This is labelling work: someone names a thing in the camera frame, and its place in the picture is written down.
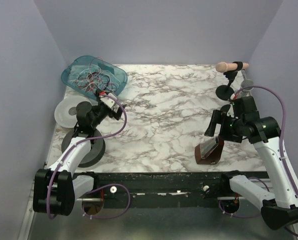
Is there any brown wooden metronome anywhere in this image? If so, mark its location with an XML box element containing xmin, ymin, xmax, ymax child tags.
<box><xmin>194</xmin><ymin>136</ymin><xmax>224</xmax><ymax>165</ymax></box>

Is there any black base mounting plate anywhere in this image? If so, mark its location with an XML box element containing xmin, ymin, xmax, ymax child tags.
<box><xmin>86</xmin><ymin>172</ymin><xmax>235</xmax><ymax>209</ymax></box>

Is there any teal transparent plastic bin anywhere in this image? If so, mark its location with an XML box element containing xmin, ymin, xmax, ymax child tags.
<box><xmin>60</xmin><ymin>55</ymin><xmax>128</xmax><ymax>100</ymax></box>

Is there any dark grey perforated spool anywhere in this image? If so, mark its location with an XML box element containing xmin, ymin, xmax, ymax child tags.
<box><xmin>61</xmin><ymin>129</ymin><xmax>106</xmax><ymax>168</ymax></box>

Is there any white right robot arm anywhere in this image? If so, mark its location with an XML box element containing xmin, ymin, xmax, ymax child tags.
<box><xmin>195</xmin><ymin>96</ymin><xmax>298</xmax><ymax>230</ymax></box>

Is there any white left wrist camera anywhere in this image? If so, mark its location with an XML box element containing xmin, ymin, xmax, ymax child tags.
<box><xmin>100</xmin><ymin>92</ymin><xmax>117</xmax><ymax>110</ymax></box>

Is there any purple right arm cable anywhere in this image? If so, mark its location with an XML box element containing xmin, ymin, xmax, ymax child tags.
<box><xmin>218</xmin><ymin>84</ymin><xmax>298</xmax><ymax>238</ymax></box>

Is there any tangled wire bundle in bin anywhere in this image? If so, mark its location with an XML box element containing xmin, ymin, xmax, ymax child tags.
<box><xmin>73</xmin><ymin>57</ymin><xmax>122</xmax><ymax>97</ymax></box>

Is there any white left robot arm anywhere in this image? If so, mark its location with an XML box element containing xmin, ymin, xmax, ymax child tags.
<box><xmin>32</xmin><ymin>90</ymin><xmax>127</xmax><ymax>219</ymax></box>

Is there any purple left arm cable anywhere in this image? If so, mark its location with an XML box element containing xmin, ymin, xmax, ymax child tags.
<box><xmin>46</xmin><ymin>93</ymin><xmax>131</xmax><ymax>221</ymax></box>

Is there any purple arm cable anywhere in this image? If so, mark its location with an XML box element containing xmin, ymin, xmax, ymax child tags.
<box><xmin>46</xmin><ymin>93</ymin><xmax>131</xmax><ymax>221</ymax></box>
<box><xmin>218</xmin><ymin>84</ymin><xmax>298</xmax><ymax>238</ymax></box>

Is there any silver mesh microphone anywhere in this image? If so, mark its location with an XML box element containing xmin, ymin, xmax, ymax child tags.
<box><xmin>234</xmin><ymin>79</ymin><xmax>254</xmax><ymax>99</ymax></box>

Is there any aluminium rail frame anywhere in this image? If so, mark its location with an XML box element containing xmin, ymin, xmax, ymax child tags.
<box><xmin>18</xmin><ymin>204</ymin><xmax>293</xmax><ymax>240</ymax></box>

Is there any white perforated spool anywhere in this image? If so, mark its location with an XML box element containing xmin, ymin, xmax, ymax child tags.
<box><xmin>54</xmin><ymin>96</ymin><xmax>91</xmax><ymax>129</ymax></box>

